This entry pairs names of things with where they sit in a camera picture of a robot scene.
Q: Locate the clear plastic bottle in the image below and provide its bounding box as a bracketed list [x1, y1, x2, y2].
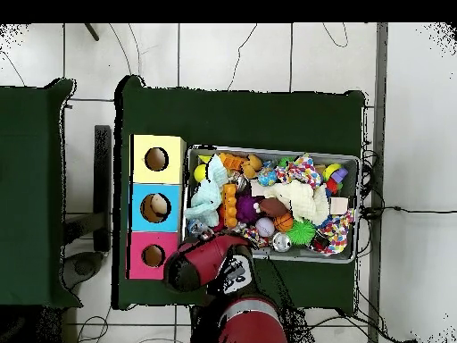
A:
[186, 218, 215, 238]

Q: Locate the wooden box with three holes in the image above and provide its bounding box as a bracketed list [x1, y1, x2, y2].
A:
[126, 134, 187, 280]

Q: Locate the shallow metal mesh bin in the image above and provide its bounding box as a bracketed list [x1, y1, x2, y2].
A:
[180, 144, 361, 264]

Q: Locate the long orange toy brick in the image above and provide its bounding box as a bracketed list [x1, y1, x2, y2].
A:
[220, 182, 238, 229]

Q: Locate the mint green cloth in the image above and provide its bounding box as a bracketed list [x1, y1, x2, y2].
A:
[183, 154, 229, 229]

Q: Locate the purple spiky ball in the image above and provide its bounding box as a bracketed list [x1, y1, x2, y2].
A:
[235, 194, 264, 224]

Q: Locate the yellow ball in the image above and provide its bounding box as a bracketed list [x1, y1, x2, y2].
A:
[193, 163, 209, 183]

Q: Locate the blue globe ball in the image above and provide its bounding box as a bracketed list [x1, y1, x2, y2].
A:
[256, 167, 278, 188]

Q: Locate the brown toy football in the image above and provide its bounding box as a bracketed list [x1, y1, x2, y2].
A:
[258, 197, 288, 218]

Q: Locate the cream muslin cloth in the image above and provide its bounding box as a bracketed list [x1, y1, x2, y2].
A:
[262, 179, 331, 226]

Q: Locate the colourful spotted cloth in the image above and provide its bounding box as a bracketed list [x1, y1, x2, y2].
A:
[274, 152, 323, 189]
[315, 208, 356, 255]

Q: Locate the green spiky ball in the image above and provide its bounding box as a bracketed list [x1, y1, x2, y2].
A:
[285, 217, 318, 247]

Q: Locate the grey metal bar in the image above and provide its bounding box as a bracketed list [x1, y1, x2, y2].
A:
[367, 22, 389, 343]

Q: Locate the dark green side table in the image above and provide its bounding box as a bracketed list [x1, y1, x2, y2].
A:
[0, 77, 83, 309]

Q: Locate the black rod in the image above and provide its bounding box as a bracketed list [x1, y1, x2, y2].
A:
[84, 22, 100, 42]

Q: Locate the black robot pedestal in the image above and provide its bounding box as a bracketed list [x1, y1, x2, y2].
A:
[188, 305, 222, 343]

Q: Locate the black cable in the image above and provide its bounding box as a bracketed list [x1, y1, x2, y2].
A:
[360, 205, 457, 220]

